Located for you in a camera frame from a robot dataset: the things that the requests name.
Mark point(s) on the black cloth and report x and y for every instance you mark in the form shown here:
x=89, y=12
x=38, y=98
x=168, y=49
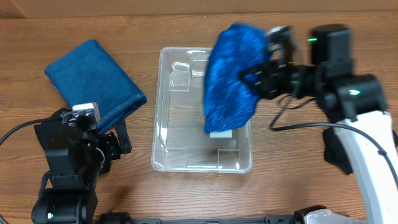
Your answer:
x=49, y=131
x=335, y=153

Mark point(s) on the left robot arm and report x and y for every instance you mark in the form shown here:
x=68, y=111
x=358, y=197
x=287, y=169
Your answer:
x=77, y=154

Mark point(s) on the clear plastic container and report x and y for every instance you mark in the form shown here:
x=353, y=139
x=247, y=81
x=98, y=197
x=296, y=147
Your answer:
x=179, y=142

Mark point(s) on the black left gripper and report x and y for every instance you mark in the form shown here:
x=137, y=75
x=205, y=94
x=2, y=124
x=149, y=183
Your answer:
x=109, y=140

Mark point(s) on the teal folded towel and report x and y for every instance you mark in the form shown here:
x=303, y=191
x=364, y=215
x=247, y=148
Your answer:
x=88, y=74

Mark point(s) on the white label in container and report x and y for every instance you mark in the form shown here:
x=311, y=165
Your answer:
x=222, y=134

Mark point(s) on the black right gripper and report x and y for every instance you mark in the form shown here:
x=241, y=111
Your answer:
x=267, y=81

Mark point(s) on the blue glitter cloth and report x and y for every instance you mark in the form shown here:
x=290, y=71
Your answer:
x=228, y=102

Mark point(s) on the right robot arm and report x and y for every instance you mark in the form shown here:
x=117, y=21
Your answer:
x=359, y=130

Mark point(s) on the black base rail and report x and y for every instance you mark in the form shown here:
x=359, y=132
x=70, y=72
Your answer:
x=125, y=218

